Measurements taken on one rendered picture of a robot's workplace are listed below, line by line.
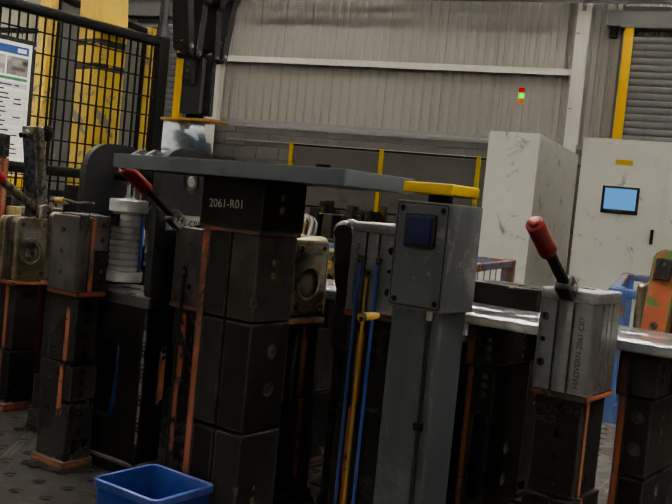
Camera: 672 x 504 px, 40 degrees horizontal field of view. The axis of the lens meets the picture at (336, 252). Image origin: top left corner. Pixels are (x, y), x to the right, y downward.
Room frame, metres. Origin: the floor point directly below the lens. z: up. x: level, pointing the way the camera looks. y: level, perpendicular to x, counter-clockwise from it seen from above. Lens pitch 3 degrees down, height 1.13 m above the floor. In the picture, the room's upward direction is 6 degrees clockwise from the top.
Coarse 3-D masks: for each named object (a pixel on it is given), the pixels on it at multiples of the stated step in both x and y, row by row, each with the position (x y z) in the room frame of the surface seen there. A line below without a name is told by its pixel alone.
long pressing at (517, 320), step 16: (480, 304) 1.37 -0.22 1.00; (480, 320) 1.20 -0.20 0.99; (496, 320) 1.19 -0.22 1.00; (512, 320) 1.18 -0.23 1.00; (528, 320) 1.21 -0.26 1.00; (624, 336) 1.10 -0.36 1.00; (640, 336) 1.15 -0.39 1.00; (656, 336) 1.17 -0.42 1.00; (640, 352) 1.08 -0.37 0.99; (656, 352) 1.07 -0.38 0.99
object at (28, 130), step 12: (24, 132) 1.66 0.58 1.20; (36, 132) 1.66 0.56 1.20; (48, 132) 1.69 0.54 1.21; (24, 144) 1.68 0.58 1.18; (36, 144) 1.66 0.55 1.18; (24, 156) 1.68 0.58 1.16; (36, 156) 1.66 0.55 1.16; (24, 168) 1.68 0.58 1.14; (36, 168) 1.66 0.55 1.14; (36, 180) 1.67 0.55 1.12; (36, 192) 1.67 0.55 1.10; (36, 204) 1.67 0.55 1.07; (36, 216) 1.68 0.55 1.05
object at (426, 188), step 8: (408, 184) 0.96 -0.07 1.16; (416, 184) 0.96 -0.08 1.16; (424, 184) 0.95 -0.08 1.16; (432, 184) 0.95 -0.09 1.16; (440, 184) 0.94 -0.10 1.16; (448, 184) 0.93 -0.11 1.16; (408, 192) 0.97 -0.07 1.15; (416, 192) 0.96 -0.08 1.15; (424, 192) 0.95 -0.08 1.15; (432, 192) 0.94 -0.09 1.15; (440, 192) 0.94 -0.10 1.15; (448, 192) 0.93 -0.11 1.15; (456, 192) 0.94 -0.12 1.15; (464, 192) 0.95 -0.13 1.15; (472, 192) 0.97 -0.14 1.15; (432, 200) 0.96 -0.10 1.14; (440, 200) 0.96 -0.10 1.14; (448, 200) 0.96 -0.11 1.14
